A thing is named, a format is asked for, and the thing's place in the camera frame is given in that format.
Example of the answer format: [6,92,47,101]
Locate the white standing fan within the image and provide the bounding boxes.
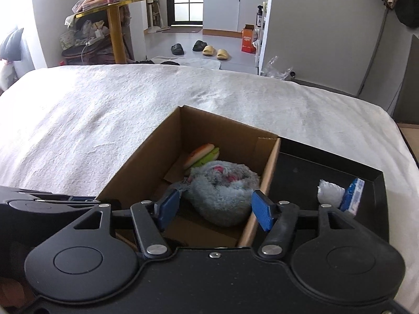
[144,0,162,35]

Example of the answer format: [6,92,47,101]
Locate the yellow round table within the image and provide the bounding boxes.
[74,0,161,64]

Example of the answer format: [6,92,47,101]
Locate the white rolled sock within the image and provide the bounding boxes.
[317,179,346,207]

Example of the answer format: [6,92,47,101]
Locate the dark clothing on floor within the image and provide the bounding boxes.
[136,59,180,66]

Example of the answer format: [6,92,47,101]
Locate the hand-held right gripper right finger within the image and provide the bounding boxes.
[251,190,359,258]

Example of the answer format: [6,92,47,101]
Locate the blue tissue packet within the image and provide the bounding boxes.
[339,177,365,216]

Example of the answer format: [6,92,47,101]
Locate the dark grey pillow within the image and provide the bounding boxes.
[0,28,25,63]

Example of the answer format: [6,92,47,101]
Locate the orange carton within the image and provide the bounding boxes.
[241,24,256,53]

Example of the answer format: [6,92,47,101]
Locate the hanging dark bags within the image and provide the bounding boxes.
[373,0,419,28]

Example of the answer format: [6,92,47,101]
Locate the black framed glass door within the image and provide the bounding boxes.
[166,0,204,27]

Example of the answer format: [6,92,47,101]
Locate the black tray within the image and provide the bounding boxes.
[258,137,390,252]

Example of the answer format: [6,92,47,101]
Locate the white cabinet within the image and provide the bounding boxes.
[202,0,269,35]

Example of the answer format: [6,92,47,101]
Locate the blue fluffy plush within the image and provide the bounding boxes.
[181,160,261,228]

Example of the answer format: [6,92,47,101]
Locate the white blanket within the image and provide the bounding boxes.
[0,64,419,203]

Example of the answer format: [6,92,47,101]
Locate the grey board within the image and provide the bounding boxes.
[391,34,419,125]

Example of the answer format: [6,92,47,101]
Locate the clutter under yellow table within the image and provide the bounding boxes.
[60,20,115,63]

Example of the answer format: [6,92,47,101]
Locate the white floor towel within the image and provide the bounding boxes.
[154,55,220,69]

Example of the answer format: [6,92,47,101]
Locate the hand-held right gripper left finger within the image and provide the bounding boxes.
[65,190,181,259]

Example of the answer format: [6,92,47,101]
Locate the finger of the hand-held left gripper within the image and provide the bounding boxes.
[20,190,101,204]

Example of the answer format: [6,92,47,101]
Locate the clear plastic bag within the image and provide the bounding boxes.
[263,55,295,79]

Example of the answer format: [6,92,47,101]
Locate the brown cardboard box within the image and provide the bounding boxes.
[96,105,282,247]

